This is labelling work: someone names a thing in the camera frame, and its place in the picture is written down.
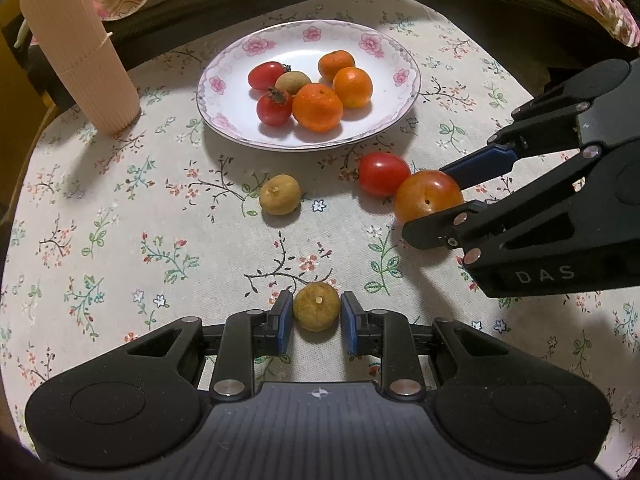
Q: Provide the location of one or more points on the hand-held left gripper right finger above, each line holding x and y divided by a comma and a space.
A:
350, 325

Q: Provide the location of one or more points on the large orange tomato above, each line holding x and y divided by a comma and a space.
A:
425, 194

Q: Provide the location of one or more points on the brown longan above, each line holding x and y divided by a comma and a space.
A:
293, 81
280, 195
316, 310

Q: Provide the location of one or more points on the beige ribbed cup stack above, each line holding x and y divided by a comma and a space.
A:
82, 55

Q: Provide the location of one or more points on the yellow wooden furniture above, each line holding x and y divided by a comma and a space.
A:
12, 90

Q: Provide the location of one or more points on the white plate with pink flowers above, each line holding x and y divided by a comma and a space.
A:
230, 105

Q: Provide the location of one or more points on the orange tangerine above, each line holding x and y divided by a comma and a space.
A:
317, 108
335, 63
353, 87

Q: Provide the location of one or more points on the red cherry tomato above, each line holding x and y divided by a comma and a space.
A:
382, 174
274, 108
265, 75

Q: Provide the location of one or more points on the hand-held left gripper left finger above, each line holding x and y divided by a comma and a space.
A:
284, 321

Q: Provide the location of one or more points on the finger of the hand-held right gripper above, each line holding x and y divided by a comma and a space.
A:
480, 165
435, 232

